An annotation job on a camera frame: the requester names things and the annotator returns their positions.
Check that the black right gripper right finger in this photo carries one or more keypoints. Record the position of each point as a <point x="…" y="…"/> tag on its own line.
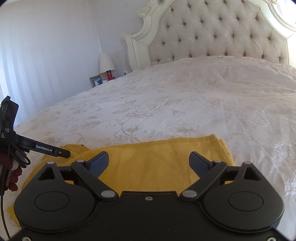
<point x="219" y="181"/>

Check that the white bedside lamp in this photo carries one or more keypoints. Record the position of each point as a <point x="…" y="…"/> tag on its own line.
<point x="105" y="63"/>

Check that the white floral bedspread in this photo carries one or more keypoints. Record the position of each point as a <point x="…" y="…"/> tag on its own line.
<point x="247" y="102"/>

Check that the yellow knit sweater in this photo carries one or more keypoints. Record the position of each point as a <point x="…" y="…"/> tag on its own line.
<point x="151" y="166"/>

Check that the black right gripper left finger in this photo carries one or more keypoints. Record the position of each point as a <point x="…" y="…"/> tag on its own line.
<point x="80" y="180"/>

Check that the red cup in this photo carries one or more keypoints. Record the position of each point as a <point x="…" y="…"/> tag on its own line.
<point x="109" y="75"/>

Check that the cream tufted headboard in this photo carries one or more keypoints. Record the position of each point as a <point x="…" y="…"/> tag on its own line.
<point x="173" y="30"/>

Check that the wooden picture frame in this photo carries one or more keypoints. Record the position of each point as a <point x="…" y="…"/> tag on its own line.
<point x="96" y="80"/>

